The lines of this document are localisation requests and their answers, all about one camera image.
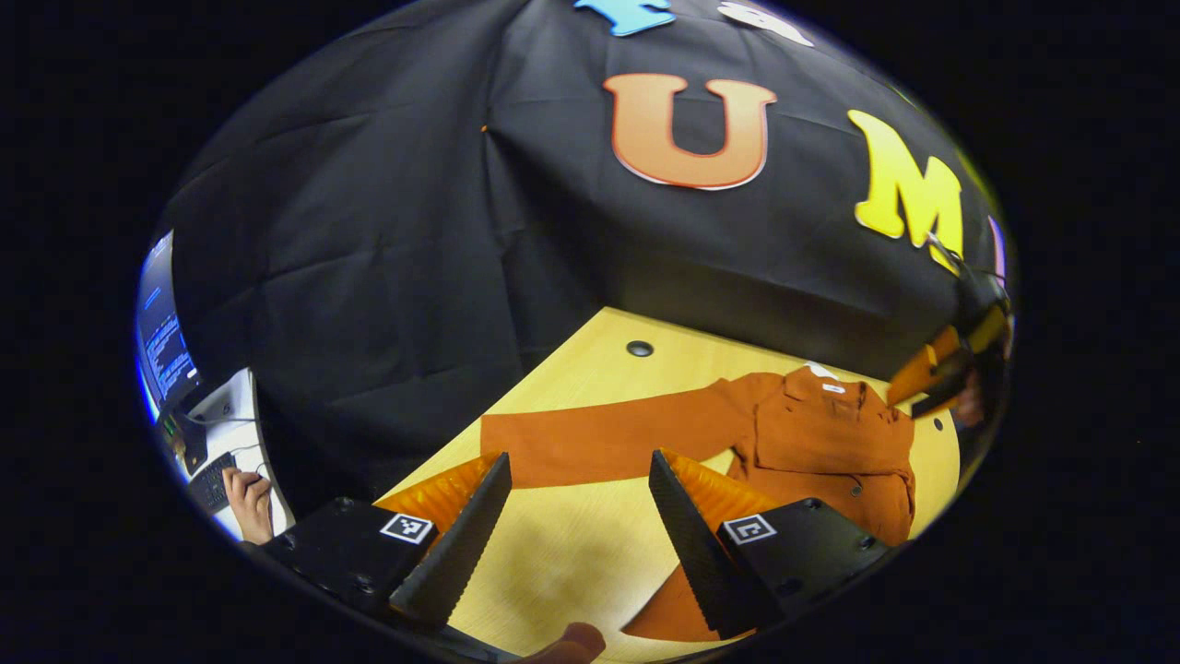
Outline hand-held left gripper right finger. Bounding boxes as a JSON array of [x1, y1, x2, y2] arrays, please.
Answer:
[[648, 449, 893, 642]]

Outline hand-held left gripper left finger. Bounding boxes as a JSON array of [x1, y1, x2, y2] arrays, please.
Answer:
[[263, 452, 513, 628]]

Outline orange jacket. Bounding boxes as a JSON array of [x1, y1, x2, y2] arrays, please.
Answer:
[[479, 364, 918, 644]]

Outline white side desk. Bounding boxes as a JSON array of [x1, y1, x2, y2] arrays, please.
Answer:
[[161, 369, 296, 540]]

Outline black keyboard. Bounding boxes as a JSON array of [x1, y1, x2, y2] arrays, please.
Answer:
[[188, 452, 238, 514]]

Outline black backdrop cloth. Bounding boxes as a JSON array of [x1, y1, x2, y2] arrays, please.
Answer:
[[147, 0, 1015, 517]]

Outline computer monitor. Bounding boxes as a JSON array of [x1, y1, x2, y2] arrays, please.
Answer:
[[136, 231, 201, 421]]

